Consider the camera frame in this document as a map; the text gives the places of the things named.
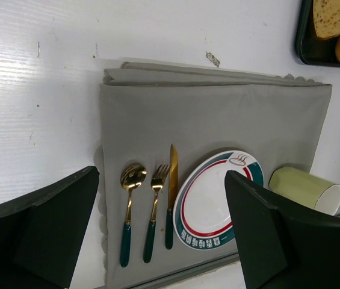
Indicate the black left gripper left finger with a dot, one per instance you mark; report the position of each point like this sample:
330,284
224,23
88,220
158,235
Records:
41,233

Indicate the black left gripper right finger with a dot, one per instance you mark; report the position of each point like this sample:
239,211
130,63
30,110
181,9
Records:
281,244

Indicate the sliced yellow bread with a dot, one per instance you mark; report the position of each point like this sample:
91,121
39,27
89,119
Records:
326,14

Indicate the light green cup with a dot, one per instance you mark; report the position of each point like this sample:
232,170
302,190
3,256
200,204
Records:
308,190

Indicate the white plate green red rim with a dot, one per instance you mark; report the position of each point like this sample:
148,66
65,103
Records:
201,217

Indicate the grey cloth placemat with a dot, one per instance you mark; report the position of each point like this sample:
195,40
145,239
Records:
145,108

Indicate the dark green tray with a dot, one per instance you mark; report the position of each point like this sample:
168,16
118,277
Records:
310,49

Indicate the gold spoon green handle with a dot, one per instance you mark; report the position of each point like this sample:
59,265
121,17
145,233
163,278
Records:
130,179

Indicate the gold knife green handle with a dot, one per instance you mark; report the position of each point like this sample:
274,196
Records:
172,195

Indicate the gold fork green handle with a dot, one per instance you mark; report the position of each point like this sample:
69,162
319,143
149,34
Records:
157,183

